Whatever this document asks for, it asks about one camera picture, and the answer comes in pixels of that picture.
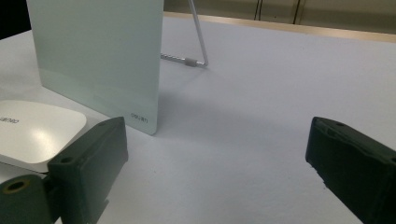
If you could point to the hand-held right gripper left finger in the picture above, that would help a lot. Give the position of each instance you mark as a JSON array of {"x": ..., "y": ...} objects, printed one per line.
[{"x": 90, "y": 168}]

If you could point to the white whiteboard eraser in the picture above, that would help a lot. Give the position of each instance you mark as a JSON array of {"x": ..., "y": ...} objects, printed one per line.
[{"x": 34, "y": 133}]

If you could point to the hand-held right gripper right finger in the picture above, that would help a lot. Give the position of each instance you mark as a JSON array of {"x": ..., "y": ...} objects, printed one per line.
[{"x": 358, "y": 168}]

